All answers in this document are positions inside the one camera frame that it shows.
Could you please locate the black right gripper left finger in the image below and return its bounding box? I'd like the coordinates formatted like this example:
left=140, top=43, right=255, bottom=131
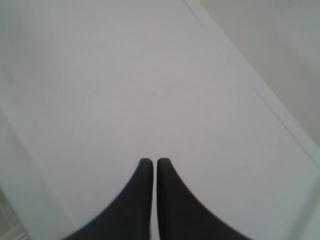
left=66, top=158, right=153, bottom=240

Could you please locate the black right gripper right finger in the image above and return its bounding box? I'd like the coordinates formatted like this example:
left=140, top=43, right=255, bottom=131
left=156, top=158, right=248, bottom=240

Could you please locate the white plastic drawer cabinet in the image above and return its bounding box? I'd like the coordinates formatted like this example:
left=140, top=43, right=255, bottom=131
left=0, top=0, right=320, bottom=240

